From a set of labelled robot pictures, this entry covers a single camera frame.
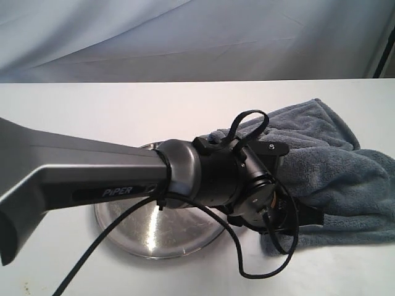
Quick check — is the black velcro strap loop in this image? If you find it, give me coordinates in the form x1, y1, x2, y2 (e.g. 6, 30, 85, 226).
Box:
212, 109, 270, 149

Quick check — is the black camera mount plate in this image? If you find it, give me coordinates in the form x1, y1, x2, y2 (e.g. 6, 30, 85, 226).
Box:
249, 141, 289, 175

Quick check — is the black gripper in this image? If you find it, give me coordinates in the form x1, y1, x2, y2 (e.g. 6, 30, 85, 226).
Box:
227, 183, 324, 235

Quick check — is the dark stand pole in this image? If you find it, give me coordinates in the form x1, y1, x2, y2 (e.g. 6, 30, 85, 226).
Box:
372, 28, 394, 79

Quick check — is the black braided cable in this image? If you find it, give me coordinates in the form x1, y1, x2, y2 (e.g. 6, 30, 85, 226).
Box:
52, 181, 302, 296

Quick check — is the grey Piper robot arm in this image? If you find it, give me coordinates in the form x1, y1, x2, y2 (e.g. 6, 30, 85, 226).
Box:
1, 114, 324, 265

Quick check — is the white backdrop cloth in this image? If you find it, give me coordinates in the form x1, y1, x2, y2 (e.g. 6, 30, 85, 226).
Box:
1, 1, 394, 83

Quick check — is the round stainless steel plate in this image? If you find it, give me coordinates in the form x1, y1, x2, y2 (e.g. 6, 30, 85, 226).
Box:
108, 139, 224, 259

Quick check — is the grey-blue fleece towel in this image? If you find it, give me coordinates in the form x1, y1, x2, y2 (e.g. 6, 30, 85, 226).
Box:
197, 97, 395, 258

